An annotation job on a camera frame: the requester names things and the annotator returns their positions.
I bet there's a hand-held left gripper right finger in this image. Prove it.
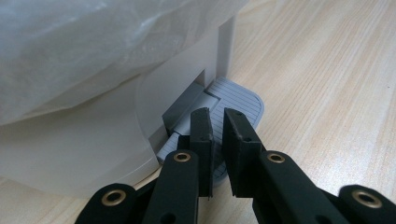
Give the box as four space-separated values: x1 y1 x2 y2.
222 107 266 199

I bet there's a white pedal trash can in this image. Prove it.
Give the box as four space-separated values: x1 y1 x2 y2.
0 0 265 200

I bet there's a white plastic trash bag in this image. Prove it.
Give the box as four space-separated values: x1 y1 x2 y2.
0 0 250 126

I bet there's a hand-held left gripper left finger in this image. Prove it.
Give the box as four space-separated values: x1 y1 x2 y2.
177 106 216 199

